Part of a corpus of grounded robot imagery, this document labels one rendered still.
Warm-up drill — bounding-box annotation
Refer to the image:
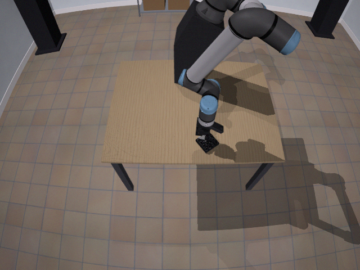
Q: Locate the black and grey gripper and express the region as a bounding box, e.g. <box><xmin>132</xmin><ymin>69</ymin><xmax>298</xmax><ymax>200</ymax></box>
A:
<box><xmin>195</xmin><ymin>117</ymin><xmax>211</xmax><ymax>142</ymax></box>

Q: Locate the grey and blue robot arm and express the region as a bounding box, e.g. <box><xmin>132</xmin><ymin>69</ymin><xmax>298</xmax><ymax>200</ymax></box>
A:
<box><xmin>178</xmin><ymin>0</ymin><xmax>301</xmax><ymax>134</ymax></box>

